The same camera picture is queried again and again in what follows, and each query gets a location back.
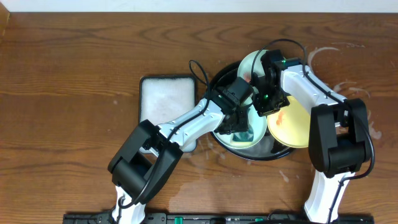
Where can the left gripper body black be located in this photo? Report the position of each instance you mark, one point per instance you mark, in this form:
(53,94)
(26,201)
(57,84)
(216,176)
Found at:
(237,121)

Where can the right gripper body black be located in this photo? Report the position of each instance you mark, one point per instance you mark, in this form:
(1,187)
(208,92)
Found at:
(271,101)

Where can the green yellow sponge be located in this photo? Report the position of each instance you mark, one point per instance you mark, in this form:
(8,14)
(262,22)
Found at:
(247,136)

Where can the mint plate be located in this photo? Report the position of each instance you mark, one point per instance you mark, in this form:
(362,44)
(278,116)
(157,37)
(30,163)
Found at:
(245,67)
(257,124)

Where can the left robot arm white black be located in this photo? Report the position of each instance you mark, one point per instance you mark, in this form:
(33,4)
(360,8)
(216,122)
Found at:
(147,158)

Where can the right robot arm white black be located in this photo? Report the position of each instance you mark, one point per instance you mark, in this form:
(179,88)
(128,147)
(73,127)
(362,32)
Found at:
(339,140)

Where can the round black tray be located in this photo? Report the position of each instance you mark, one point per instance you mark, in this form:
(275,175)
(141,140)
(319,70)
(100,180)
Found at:
(268,149)

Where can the black rectangular soapy water tray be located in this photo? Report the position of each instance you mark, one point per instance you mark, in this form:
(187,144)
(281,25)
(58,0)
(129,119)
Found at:
(166,97)

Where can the yellow plate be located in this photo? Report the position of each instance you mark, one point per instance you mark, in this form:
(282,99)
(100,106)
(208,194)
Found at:
(290,125)

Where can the mint plate top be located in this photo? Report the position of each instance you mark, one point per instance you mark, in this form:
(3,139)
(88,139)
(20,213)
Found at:
(245,67)

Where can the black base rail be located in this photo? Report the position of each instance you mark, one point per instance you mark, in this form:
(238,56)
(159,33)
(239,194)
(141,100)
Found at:
(162,218)

